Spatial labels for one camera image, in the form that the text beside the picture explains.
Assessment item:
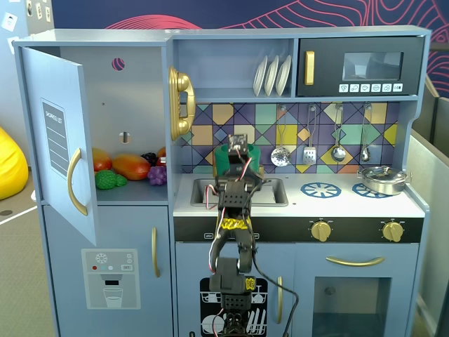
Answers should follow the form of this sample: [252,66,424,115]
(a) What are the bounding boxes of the gold freezer door handle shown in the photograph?
[151,226,161,279]

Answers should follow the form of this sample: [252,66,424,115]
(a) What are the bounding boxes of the steel ladle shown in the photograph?
[330,103,348,164]

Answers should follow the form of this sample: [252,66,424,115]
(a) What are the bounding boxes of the grey toy sink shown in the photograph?
[189,176,290,208]

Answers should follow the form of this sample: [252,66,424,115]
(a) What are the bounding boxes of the green toy broccoli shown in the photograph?
[94,168,128,191]

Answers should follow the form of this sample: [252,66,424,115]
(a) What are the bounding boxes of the black toy microwave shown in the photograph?
[295,35,427,98]

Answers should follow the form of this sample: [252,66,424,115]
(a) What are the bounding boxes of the blue cabinet door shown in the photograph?
[20,46,98,247]

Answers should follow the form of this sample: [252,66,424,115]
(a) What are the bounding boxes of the steel spoon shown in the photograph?
[358,103,373,163]

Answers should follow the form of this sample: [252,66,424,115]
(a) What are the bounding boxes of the red yellow toy peach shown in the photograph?
[91,147,114,173]

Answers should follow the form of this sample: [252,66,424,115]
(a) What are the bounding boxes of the white toy plate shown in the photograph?
[253,55,269,97]
[274,54,293,98]
[263,55,281,98]

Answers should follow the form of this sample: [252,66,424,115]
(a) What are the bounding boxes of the green ribbed cup recipient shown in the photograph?
[214,156,262,179]

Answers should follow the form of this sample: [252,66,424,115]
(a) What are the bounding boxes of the gold oven door handle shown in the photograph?
[326,256,386,268]

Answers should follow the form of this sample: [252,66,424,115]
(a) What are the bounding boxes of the gold dishwasher door handle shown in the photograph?
[276,275,284,325]

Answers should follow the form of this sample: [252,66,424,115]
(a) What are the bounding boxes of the steel slotted skimmer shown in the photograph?
[270,104,293,168]

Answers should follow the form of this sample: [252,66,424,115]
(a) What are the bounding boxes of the yellow beanbag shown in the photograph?
[0,126,29,202]

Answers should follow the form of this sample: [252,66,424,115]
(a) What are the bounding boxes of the white paper note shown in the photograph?
[1,11,19,32]

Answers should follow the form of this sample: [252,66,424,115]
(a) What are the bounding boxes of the dark toy blackberry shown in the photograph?
[140,151,159,167]

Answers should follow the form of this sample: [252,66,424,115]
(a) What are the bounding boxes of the purple toy grapes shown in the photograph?
[147,165,168,187]

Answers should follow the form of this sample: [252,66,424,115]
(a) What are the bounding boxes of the gold curved fridge door handle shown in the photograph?
[67,147,89,217]

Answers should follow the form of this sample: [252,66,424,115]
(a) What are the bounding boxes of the grey desk partition panel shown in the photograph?
[406,125,449,337]

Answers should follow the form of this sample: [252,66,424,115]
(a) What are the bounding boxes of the steel pot with lid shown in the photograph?
[356,165,412,197]

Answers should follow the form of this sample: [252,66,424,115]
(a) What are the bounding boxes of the blue toy kitchen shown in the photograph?
[11,25,433,337]

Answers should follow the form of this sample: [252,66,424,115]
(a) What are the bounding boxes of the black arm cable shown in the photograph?
[249,242,300,337]

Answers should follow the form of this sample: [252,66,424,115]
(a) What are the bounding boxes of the orange red toy mango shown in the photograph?
[111,152,152,181]

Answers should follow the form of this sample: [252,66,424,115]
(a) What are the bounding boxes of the gold stove knob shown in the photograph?
[310,221,333,243]
[382,221,405,243]

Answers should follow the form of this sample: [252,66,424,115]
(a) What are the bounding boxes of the gold microwave handle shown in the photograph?
[303,50,316,86]

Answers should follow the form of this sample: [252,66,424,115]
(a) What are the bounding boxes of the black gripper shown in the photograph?
[214,152,264,212]

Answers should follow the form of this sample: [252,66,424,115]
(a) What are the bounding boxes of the steel slotted spatula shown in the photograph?
[302,104,320,166]

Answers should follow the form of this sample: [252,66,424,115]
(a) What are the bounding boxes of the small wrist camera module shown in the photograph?
[227,133,250,156]

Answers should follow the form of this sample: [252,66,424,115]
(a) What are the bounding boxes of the gold toy telephone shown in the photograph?
[168,66,196,143]

